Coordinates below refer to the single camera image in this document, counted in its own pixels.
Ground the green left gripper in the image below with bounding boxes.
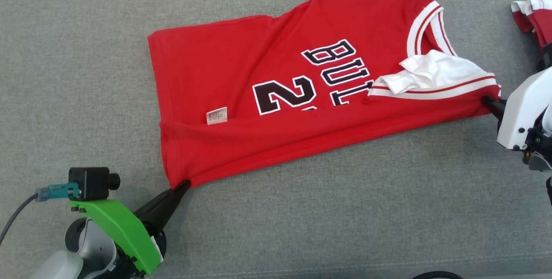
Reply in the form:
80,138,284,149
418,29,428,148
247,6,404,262
69,179,191,276

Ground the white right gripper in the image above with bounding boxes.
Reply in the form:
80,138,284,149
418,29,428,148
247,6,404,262
481,66,552,151

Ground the red and white jersey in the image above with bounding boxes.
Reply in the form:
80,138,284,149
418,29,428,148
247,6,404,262
511,0,552,49
147,0,503,190

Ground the teal left camera connector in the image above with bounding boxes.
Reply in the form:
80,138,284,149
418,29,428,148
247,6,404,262
34,183,82,203

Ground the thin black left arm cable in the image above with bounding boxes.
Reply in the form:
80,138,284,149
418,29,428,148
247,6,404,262
0,193,38,246

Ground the black cable loop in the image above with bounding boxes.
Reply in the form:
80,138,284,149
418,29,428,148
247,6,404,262
412,270,464,279

